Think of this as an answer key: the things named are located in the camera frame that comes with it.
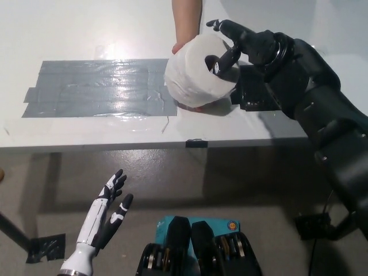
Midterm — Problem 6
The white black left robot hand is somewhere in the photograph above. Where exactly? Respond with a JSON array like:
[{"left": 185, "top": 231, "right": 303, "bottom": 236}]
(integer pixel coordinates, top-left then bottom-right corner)
[{"left": 59, "top": 168, "right": 135, "bottom": 276}]

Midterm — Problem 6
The grey duct tape patch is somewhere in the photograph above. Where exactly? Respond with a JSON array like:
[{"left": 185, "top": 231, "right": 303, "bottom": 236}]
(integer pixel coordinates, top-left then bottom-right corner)
[{"left": 20, "top": 59, "right": 178, "bottom": 118}]

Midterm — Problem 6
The bare person hand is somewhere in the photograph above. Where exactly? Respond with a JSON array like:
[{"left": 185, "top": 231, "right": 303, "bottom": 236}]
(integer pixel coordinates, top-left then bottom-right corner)
[{"left": 171, "top": 34, "right": 205, "bottom": 113}]

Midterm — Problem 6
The white toilet paper roll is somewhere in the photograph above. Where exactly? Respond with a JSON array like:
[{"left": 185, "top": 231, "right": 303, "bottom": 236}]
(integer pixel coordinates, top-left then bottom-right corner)
[{"left": 164, "top": 33, "right": 241, "bottom": 108}]

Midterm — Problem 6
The black teal robot torso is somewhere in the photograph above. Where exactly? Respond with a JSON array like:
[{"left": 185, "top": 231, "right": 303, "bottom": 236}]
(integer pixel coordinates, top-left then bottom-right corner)
[{"left": 137, "top": 215, "right": 262, "bottom": 276}]

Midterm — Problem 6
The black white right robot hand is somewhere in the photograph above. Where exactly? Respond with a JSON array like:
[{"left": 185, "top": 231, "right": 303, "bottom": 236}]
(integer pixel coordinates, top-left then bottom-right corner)
[{"left": 206, "top": 19, "right": 281, "bottom": 77}]

